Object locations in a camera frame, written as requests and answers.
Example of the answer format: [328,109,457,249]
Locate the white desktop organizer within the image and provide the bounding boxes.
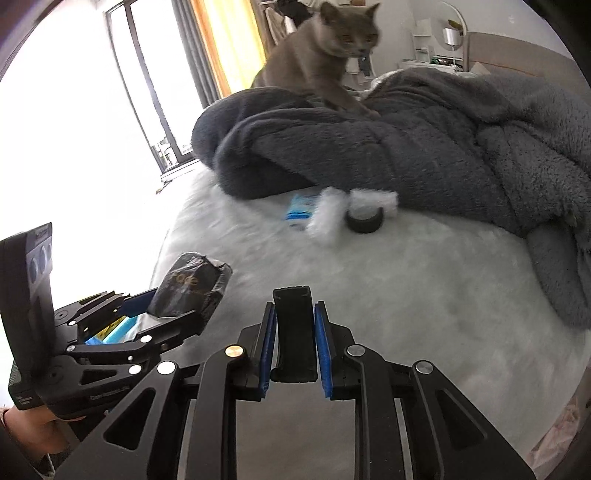
[412,21,435,61]

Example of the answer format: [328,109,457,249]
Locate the dark grey fleece blanket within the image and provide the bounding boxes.
[191,69,591,330]

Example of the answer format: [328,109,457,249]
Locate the yellow curtain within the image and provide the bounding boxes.
[189,0,269,93]

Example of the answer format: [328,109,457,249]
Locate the black jacket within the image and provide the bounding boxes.
[277,0,319,26]

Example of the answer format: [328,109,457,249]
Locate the black plastic piece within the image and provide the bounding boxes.
[270,286,319,384]

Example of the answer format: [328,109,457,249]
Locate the beige coat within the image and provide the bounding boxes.
[265,7,296,47]

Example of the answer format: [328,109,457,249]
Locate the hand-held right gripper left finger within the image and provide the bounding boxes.
[53,301,278,480]

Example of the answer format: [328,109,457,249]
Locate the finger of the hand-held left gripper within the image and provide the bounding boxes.
[54,287,162,344]
[69,310,206,398]

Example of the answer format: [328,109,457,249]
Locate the beige upholstered headboard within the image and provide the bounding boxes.
[464,31,583,93]

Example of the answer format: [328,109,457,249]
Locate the round wall mirror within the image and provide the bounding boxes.
[434,2,467,51]

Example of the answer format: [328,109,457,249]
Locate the black tape roll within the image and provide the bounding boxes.
[346,208,385,235]

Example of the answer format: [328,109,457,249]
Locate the black packet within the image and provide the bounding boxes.
[147,251,234,324]

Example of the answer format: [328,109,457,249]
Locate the grey cat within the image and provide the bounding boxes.
[252,1,384,118]

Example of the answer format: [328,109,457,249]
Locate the black-framed glass balcony door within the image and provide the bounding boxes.
[104,0,222,183]

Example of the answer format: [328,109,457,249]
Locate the bed with grey plush sheet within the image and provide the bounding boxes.
[148,157,591,480]

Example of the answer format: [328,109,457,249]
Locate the blue tissue packet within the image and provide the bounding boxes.
[285,194,324,229]

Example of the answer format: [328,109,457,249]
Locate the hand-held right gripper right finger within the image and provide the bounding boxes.
[314,300,539,480]

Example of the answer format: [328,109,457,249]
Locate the grey curtain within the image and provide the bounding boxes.
[173,0,232,100]

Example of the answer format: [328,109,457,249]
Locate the white table lamp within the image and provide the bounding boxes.
[441,27,465,65]

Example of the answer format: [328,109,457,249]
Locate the white dresser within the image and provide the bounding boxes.
[399,55,465,75]

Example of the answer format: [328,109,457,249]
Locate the person's left hand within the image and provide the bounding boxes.
[0,406,88,457]

